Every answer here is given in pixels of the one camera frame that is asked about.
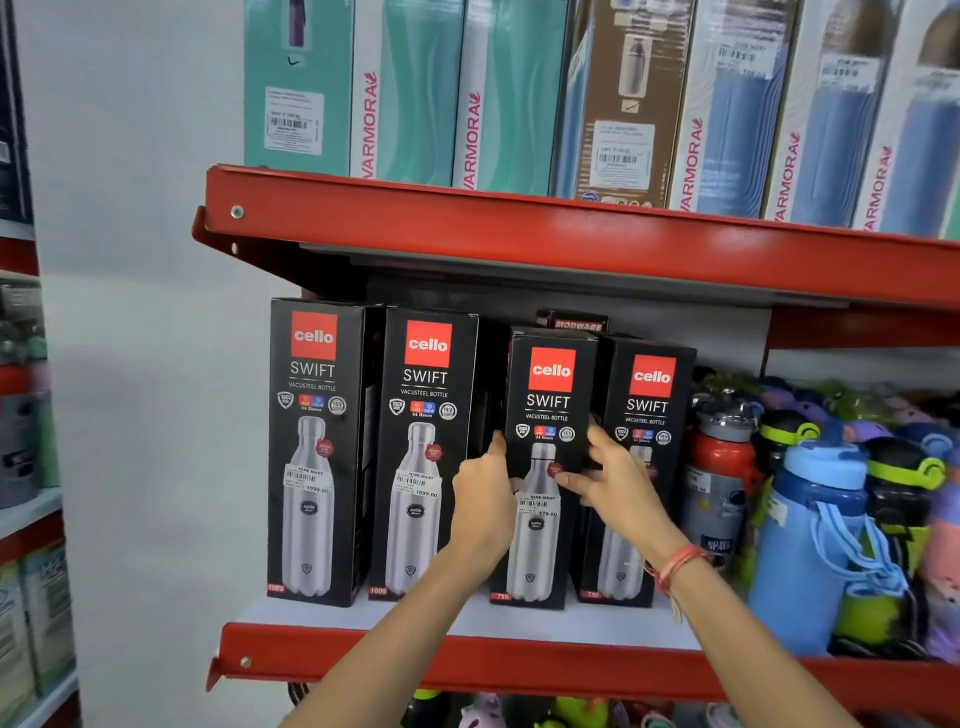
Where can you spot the pink and purple bottle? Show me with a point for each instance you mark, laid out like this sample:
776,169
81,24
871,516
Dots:
943,570

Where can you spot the white box with blue bottle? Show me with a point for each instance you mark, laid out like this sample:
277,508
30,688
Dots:
832,135
739,127
922,165

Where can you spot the lime green bottle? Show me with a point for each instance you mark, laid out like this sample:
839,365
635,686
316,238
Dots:
870,615

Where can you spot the teal bottle box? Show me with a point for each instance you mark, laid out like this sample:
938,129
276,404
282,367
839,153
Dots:
300,75
420,90
517,97

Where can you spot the dark product boxes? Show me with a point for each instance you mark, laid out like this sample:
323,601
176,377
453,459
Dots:
9,135

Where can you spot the person's left thumb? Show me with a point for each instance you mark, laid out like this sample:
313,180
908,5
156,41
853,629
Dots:
500,450

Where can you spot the pink animal bottle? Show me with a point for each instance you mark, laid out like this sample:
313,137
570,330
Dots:
484,712

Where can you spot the black bottle with lime lid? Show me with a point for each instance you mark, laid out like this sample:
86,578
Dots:
900,472
784,435

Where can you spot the brown and blue bottle box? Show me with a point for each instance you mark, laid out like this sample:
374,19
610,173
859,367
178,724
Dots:
630,97

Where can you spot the person's right forearm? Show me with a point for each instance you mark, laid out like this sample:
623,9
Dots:
742,652

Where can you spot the large black bottle box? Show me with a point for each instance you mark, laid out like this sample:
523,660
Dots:
315,450
424,450

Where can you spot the red metal shelf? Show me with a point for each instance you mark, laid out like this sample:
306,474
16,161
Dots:
525,232
525,664

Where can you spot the person's right thumb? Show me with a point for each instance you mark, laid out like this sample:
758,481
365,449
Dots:
579,484

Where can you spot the black box with red stripe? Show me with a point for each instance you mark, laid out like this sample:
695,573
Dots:
571,322

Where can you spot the pale green product boxes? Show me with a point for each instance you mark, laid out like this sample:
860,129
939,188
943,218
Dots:
34,622

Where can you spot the person's left hand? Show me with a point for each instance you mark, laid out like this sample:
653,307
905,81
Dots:
480,510

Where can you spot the white and red shelving unit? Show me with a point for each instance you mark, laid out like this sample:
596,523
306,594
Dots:
30,511

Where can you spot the person's left forearm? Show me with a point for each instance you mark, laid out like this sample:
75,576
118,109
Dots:
397,645

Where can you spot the person's right hand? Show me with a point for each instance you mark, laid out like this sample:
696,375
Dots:
626,499

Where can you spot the red and grey bottle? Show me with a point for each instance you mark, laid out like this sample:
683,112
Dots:
720,465

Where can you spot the pile of colourful bottles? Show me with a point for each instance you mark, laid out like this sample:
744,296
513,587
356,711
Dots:
862,430

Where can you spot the lime animal bottle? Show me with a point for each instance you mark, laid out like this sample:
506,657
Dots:
581,712

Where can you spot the small black bottle box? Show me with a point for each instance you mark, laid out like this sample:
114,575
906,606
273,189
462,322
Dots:
547,390
652,390

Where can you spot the grey bottle with red lid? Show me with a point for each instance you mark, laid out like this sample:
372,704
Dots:
15,442

